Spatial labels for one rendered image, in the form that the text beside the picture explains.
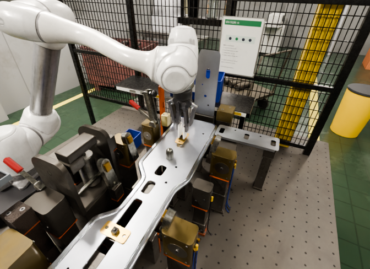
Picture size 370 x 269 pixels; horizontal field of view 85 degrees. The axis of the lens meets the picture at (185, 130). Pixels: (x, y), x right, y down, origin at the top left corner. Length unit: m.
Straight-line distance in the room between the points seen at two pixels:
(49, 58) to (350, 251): 2.26
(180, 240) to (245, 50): 1.01
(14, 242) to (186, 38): 0.70
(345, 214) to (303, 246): 1.29
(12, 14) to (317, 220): 1.42
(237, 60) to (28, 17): 0.96
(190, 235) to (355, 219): 1.91
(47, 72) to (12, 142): 0.35
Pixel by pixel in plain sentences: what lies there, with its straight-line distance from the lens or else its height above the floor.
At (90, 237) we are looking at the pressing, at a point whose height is 1.00.
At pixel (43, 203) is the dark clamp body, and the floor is 1.08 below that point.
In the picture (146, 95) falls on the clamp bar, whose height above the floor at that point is 1.20.
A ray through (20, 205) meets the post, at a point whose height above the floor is 1.10.
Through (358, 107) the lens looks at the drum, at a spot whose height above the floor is 0.44.
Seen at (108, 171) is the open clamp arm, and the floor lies 1.07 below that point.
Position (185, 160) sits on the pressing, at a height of 1.00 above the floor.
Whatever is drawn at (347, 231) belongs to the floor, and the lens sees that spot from 2.23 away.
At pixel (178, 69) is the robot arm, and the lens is 0.53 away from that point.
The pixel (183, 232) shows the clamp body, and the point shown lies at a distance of 0.60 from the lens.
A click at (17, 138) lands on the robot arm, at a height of 0.99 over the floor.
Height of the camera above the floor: 1.57
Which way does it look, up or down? 35 degrees down
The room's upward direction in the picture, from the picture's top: 1 degrees clockwise
